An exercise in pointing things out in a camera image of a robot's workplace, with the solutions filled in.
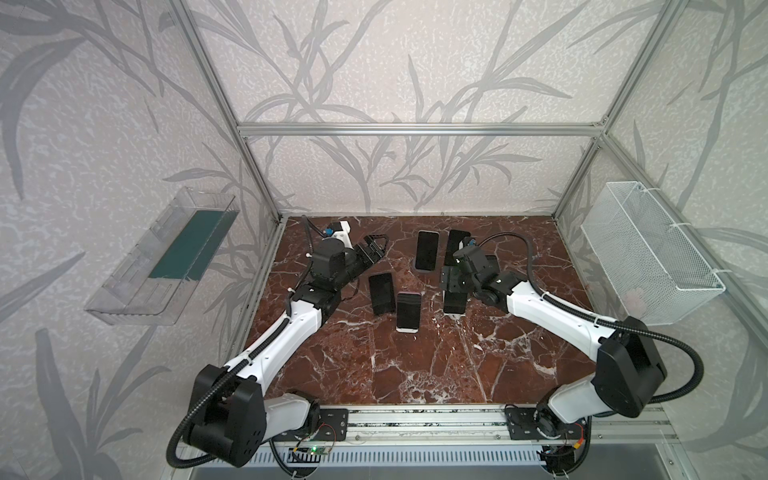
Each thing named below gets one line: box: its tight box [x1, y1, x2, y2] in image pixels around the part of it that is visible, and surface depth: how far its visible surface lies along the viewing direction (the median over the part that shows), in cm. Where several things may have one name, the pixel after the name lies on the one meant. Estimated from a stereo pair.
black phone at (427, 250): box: [414, 230, 440, 272], surface depth 98 cm
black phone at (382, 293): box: [369, 272, 396, 315], surface depth 90 cm
